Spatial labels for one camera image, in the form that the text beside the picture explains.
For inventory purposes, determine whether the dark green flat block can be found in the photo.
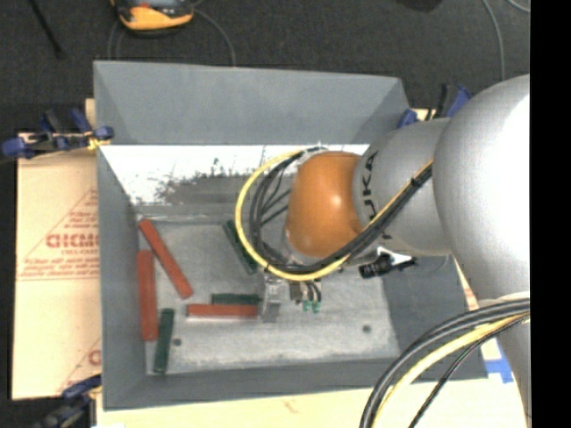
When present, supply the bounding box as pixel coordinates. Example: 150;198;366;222
153;309;176;376
211;292;263;307

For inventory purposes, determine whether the red-brown flat block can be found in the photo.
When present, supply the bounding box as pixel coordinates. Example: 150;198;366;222
137;218;194;300
186;303;261;318
137;250;161;342

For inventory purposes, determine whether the brown cardboard board red print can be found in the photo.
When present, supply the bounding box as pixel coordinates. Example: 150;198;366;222
11;149;104;401

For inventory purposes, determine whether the black cylinder on white bracket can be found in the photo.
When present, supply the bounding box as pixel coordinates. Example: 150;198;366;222
359;246;418;280

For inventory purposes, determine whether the grey metal bin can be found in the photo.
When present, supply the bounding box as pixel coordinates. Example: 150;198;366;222
92;60;490;409

